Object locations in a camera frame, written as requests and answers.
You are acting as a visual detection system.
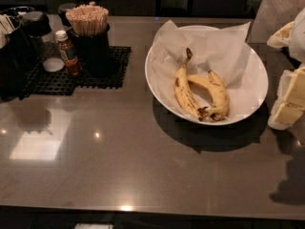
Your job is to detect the black grid mat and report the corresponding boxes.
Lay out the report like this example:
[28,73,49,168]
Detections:
[19,46,132,99]

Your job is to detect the wooden chopsticks bundle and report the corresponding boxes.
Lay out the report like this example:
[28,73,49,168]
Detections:
[66,4,109,37]

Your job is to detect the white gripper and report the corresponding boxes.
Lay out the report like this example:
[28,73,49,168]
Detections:
[267,8,305,130]

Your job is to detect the black chopstick cup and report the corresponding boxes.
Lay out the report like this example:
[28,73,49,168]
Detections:
[68,26,112,77]

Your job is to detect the dark jar behind chopsticks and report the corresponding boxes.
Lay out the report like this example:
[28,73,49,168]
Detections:
[57,3,76,27]

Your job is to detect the black container at left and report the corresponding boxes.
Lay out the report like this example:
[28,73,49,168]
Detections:
[0,7,37,99]

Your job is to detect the small brown sauce bottle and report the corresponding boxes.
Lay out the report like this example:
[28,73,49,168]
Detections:
[55,31,82,78]

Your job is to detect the long stemmed spotted banana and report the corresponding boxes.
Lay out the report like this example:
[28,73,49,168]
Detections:
[173,48,204,121]

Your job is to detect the glass shaker black lid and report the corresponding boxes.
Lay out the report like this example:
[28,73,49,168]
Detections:
[22,11,65,73]

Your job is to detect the white bowl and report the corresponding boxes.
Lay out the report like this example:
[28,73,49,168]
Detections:
[144,24,270,126]

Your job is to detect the white paper liner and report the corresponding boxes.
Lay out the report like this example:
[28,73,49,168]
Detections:
[149,19,262,123]

